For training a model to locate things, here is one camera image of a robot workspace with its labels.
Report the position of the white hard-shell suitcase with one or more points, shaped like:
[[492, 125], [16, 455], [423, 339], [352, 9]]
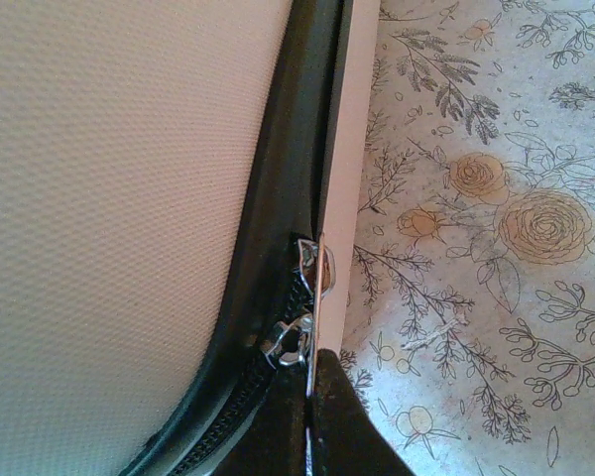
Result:
[[104, 198]]

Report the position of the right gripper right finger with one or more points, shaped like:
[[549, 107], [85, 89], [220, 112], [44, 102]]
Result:
[[342, 436]]

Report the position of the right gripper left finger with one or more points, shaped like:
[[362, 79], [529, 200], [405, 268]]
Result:
[[273, 436]]

